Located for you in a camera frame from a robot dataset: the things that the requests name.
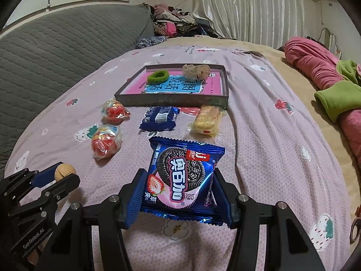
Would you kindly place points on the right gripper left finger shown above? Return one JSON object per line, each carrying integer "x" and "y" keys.
{"x": 70, "y": 246}

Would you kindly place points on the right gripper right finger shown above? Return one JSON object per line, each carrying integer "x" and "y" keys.
{"x": 288, "y": 246}

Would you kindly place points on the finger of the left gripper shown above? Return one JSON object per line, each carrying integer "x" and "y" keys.
{"x": 45, "y": 176}
{"x": 61, "y": 188}

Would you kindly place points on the blue red chocolate egg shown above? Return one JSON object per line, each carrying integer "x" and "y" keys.
{"x": 106, "y": 142}

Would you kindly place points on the small blue Oreo pack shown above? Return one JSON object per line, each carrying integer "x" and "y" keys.
{"x": 159, "y": 118}

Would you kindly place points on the large blue Oreo packet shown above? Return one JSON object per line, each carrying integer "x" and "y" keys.
{"x": 179, "y": 180}

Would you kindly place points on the yellow cracker pack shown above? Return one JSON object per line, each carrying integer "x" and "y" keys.
{"x": 207, "y": 121}

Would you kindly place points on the beige lace scrunchie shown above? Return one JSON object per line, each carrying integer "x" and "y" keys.
{"x": 196, "y": 72}

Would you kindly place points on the pink strawberry print blanket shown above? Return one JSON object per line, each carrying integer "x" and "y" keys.
{"x": 274, "y": 150}

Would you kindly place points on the grey quilted headboard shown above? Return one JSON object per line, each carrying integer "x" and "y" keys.
{"x": 52, "y": 72}

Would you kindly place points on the shallow brown box tray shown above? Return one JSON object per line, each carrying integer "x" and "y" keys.
{"x": 173, "y": 99}

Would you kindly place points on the green fleece garment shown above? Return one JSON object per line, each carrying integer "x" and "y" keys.
{"x": 344, "y": 95}

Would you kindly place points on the dark floral cloth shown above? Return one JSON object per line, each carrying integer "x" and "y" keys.
{"x": 149, "y": 41}

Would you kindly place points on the pink folded quilt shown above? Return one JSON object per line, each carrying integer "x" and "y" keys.
{"x": 319, "y": 65}

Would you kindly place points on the pile of clothes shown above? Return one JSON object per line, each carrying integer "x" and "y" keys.
{"x": 172, "y": 22}

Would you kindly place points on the white striped curtain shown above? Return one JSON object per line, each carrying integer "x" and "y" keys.
{"x": 265, "y": 22}

